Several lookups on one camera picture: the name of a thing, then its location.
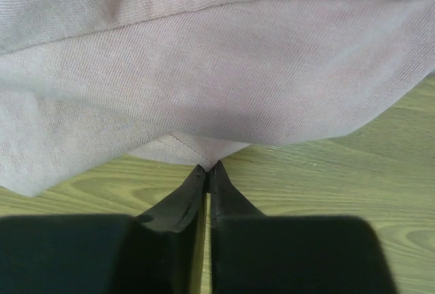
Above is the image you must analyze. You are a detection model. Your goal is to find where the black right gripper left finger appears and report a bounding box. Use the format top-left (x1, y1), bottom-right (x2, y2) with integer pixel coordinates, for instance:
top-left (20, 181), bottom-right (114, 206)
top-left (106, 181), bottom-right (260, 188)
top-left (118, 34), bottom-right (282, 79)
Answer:
top-left (112, 166), bottom-right (207, 293)

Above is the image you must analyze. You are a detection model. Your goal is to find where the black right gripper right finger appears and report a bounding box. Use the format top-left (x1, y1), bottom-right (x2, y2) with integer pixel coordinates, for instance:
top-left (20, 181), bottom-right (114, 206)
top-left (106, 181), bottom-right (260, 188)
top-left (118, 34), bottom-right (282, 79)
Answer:
top-left (209, 162), bottom-right (271, 293)

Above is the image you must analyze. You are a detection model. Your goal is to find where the pink printed t-shirt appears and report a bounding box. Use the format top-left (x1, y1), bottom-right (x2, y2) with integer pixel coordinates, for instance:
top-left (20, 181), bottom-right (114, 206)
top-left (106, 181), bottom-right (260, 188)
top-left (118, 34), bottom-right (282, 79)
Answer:
top-left (1, 0), bottom-right (434, 196)

